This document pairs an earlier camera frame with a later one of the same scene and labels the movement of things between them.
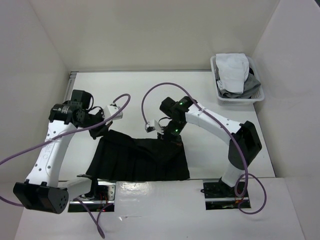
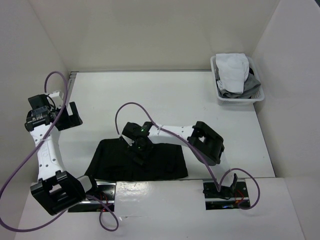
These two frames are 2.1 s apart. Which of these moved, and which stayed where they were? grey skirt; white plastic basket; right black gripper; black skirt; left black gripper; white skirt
Moved: right black gripper; left black gripper
Stayed: grey skirt; black skirt; white plastic basket; white skirt
